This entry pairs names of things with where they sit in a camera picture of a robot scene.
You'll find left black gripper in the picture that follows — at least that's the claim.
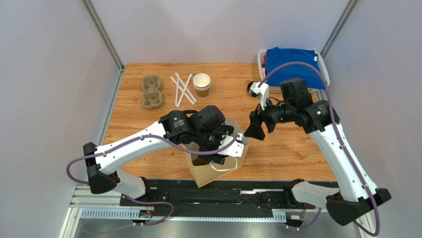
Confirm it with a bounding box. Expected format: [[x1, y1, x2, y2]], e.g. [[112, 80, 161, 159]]
[[194, 125, 234, 165]]

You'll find brown paper bag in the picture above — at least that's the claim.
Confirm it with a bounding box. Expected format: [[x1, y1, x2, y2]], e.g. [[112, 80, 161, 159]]
[[185, 138, 250, 188]]

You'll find stack of paper cups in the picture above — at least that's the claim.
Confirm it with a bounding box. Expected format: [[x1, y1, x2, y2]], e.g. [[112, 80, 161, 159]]
[[193, 73, 211, 98]]

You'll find white straw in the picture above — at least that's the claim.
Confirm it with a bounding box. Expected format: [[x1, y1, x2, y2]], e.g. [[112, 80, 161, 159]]
[[175, 73, 195, 107], [170, 76, 196, 108], [175, 72, 197, 107]]

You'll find cardboard cup carrier tray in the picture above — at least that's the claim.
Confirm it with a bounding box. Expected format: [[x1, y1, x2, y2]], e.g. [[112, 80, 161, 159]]
[[141, 74, 162, 109]]

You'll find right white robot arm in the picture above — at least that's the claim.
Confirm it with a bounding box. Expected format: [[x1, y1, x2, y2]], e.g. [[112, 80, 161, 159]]
[[245, 78, 391, 226]]

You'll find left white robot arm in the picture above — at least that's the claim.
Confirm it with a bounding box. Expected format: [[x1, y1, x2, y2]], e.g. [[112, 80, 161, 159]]
[[83, 105, 243, 198]]

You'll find stack of black lids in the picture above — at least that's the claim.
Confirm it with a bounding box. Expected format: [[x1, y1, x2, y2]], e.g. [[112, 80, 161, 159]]
[[247, 81, 254, 95]]

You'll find white plastic basket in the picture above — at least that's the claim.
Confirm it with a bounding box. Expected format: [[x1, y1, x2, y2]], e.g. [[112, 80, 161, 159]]
[[257, 49, 331, 94]]

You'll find blue folded towel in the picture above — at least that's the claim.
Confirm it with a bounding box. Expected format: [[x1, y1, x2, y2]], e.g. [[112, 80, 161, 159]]
[[265, 47, 328, 90]]

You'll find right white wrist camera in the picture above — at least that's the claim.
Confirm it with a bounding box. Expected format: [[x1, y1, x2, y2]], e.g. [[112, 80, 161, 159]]
[[250, 81, 269, 111]]

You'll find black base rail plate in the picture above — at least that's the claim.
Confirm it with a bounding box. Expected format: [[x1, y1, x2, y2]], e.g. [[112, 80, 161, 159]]
[[140, 179, 315, 214]]

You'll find white slotted cable duct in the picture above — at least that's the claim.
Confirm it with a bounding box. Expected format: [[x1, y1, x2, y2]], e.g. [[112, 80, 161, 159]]
[[80, 207, 287, 223]]

